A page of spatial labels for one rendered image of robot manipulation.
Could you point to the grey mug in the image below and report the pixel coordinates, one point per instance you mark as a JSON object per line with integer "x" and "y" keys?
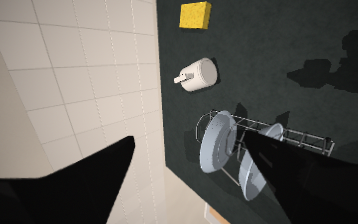
{"x": 202, "y": 74}

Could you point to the grey metal dish rack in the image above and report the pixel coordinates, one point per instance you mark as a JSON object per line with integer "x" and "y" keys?
{"x": 324, "y": 139}

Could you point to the white round plate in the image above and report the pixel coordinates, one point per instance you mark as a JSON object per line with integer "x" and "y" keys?
{"x": 250, "y": 178}
{"x": 215, "y": 132}

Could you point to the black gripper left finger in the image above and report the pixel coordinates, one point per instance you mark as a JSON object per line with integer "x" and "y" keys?
{"x": 81, "y": 193}

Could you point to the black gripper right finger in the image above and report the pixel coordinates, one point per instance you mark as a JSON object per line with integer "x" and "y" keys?
{"x": 310, "y": 187}

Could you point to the yellow sponge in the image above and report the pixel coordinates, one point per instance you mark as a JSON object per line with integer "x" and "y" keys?
{"x": 195, "y": 15}

